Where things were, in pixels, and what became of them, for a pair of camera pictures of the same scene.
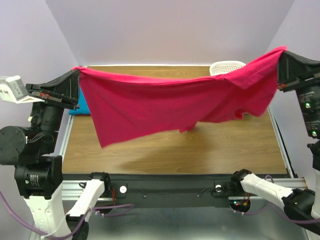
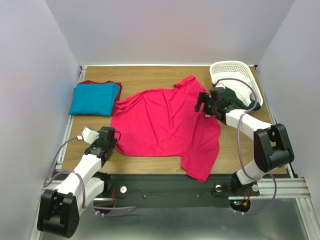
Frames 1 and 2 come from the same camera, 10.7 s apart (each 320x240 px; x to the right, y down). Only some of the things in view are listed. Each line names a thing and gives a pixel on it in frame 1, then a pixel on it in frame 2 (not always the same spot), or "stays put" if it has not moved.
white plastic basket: [222, 67] stays put
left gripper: [67, 84] → [114, 143]
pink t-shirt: [128, 108] → [163, 122]
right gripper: [300, 81] → [206, 103]
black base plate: [164, 186] stays put
